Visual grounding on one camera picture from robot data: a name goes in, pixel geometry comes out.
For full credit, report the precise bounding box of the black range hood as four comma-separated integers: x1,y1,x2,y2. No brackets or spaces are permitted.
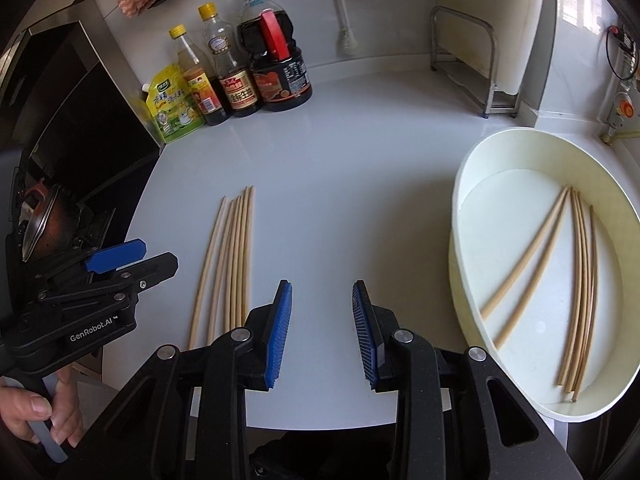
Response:
0,0,161,211

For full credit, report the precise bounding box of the white round basin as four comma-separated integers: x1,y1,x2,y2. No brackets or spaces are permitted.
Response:
447,127,640,423

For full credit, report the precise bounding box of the metal cutting board rack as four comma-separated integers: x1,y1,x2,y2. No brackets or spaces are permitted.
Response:
430,6,523,120

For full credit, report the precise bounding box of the gas stove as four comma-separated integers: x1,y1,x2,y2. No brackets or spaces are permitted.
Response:
50,185,121,261

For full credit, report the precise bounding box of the person's left hand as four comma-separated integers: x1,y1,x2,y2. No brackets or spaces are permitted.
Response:
0,367,85,461

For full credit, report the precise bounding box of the metal pot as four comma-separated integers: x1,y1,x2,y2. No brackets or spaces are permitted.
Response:
20,180,83,263

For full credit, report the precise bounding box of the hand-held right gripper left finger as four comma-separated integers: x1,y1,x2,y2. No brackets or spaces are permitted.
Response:
55,280,294,480

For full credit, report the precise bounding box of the small yellow-cap vinegar bottle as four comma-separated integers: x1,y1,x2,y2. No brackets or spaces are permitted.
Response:
168,25,232,127

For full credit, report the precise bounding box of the pile of wooden chopsticks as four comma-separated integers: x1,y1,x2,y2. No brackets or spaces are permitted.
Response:
481,185,600,403
187,186,256,351

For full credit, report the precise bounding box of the white cutting board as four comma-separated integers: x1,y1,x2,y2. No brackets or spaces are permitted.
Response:
442,0,561,111

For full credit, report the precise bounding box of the large red-handled soy sauce jug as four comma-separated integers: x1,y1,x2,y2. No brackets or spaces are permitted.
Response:
236,0,313,112

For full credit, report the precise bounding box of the tall yellow-cap sauce bottle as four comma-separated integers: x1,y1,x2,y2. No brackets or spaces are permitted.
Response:
197,2,261,118

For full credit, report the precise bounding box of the black cable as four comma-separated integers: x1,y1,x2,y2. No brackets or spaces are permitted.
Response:
606,25,640,81

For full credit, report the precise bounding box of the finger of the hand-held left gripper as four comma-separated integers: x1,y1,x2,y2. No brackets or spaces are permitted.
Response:
35,239,148,293
45,252,179,311

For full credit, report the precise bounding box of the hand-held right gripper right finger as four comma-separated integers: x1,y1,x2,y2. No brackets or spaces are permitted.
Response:
351,280,583,480

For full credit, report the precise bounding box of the gas valve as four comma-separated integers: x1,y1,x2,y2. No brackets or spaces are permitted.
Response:
600,25,640,141

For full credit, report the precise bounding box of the white-handled hanging brush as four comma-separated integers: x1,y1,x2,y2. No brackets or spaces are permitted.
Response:
327,0,358,56

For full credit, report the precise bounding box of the yellow seasoning pouch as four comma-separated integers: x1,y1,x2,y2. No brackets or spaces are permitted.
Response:
141,63,206,144

